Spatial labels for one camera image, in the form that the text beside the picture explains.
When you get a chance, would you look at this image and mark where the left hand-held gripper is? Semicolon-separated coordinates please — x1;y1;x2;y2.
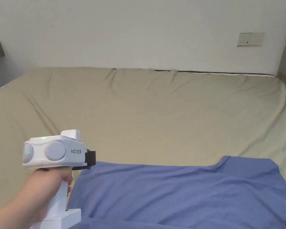
22;129;97;229

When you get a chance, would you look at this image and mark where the person's left forearm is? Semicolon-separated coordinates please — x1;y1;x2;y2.
0;191;48;229

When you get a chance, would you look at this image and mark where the person's left hand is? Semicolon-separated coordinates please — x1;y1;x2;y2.
21;168;74;216

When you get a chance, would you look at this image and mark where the bed with pale green sheet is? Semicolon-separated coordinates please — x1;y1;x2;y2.
0;66;286;229

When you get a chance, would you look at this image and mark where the blue shirt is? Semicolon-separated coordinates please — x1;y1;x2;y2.
66;155;286;229

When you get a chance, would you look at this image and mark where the wall socket plate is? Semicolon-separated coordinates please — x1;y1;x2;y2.
237;32;265;47

